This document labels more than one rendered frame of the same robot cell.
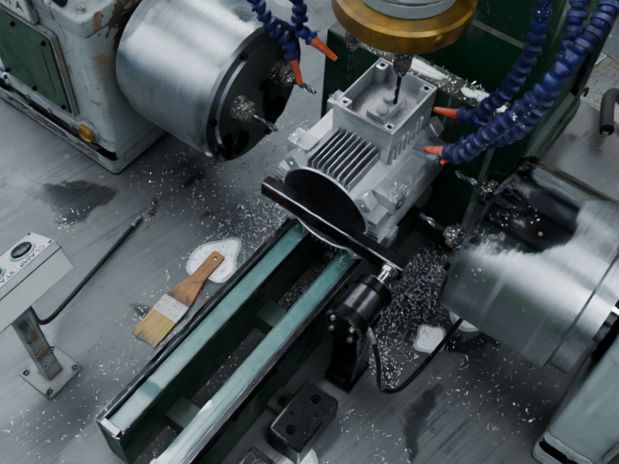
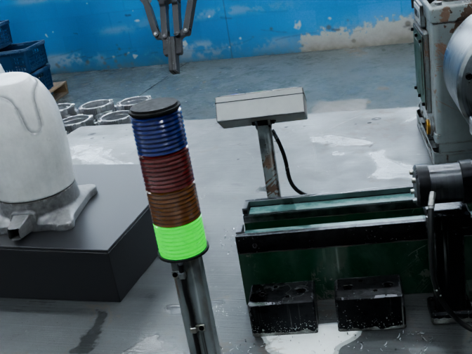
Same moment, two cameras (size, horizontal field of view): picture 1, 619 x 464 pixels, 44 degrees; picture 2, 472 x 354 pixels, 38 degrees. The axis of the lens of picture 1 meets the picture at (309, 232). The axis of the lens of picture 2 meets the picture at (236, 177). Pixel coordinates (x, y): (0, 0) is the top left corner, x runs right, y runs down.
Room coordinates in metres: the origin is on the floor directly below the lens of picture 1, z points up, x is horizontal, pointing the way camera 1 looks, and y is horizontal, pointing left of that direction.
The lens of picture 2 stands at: (-0.08, -0.76, 1.41)
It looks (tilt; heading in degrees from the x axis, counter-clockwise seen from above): 21 degrees down; 67
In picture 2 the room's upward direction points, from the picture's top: 9 degrees counter-clockwise
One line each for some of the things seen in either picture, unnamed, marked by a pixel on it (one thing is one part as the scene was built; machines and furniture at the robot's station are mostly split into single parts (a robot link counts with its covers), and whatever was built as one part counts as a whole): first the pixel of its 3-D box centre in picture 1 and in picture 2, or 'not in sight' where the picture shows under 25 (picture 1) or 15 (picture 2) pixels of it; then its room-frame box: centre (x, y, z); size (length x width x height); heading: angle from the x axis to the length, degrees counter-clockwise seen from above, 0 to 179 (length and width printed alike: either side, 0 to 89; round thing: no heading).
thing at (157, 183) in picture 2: not in sight; (166, 166); (0.15, -0.03, 1.14); 0.06 x 0.06 x 0.04
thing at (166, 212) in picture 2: not in sight; (173, 200); (0.15, -0.03, 1.10); 0.06 x 0.06 x 0.04
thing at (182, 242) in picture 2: not in sight; (180, 234); (0.15, -0.03, 1.05); 0.06 x 0.06 x 0.04
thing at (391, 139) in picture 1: (383, 111); not in sight; (0.80, -0.10, 1.11); 0.12 x 0.11 x 0.07; 147
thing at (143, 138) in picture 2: not in sight; (159, 129); (0.15, -0.03, 1.19); 0.06 x 0.06 x 0.04
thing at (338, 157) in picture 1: (361, 168); not in sight; (0.76, -0.07, 1.01); 0.20 x 0.19 x 0.19; 147
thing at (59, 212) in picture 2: not in sight; (35, 204); (0.04, 0.54, 0.94); 0.22 x 0.18 x 0.06; 58
